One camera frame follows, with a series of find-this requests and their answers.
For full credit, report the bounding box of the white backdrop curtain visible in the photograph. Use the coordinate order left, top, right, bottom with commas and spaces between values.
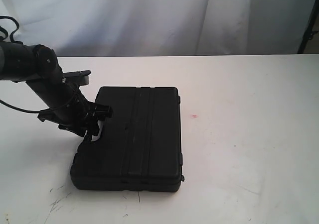
0, 0, 315, 56

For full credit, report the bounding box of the black stand pole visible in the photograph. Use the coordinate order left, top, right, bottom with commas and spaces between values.
297, 0, 319, 54

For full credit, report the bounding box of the black plastic carrying case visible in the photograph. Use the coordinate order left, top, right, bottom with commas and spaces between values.
70, 87, 184, 192

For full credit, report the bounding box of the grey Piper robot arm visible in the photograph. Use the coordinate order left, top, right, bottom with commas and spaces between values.
0, 42, 113, 140

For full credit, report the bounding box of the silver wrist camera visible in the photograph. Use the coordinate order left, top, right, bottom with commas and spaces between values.
63, 70, 91, 86

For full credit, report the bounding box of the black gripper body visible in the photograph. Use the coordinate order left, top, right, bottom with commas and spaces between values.
26, 76, 97, 137

